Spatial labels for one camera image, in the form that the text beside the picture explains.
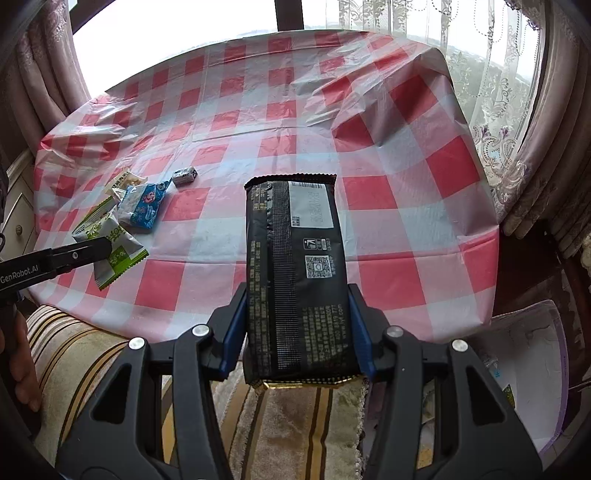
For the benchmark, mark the blue clear snack packet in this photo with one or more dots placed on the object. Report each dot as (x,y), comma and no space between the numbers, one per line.
(140,204)

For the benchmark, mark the small blue white candy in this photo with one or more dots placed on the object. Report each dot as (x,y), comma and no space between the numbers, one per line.
(184,176)

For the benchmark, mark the dark window frame post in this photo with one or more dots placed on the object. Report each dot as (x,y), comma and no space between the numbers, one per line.
(289,15)

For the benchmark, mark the white plastic bag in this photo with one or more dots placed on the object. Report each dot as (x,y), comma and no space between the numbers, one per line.
(525,351)

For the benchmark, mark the black snack bar package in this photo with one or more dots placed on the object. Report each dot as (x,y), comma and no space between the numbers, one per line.
(299,330)

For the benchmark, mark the pink curtain left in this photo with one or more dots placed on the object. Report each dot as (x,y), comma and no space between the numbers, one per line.
(48,66)

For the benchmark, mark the red white checkered tablecloth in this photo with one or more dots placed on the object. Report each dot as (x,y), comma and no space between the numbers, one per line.
(420,234)

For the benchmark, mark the person's left hand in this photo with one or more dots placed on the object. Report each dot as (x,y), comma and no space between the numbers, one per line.
(22,380)

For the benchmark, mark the striped upholstered seat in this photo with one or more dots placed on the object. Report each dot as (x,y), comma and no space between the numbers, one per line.
(307,433)

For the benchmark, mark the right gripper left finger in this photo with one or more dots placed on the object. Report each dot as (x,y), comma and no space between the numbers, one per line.
(231,332)

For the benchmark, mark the white lace curtain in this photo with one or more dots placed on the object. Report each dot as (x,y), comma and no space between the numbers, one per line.
(493,50)

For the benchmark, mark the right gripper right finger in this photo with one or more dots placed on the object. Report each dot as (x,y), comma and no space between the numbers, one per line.
(478,434)

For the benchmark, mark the white macadamia nut packet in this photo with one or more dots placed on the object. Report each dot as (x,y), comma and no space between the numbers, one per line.
(117,186)

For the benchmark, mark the green white snack packet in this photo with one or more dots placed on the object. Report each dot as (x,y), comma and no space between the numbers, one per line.
(126,251)

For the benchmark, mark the cream cabinet with drawers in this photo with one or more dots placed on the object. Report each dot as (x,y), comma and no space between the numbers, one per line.
(18,226)

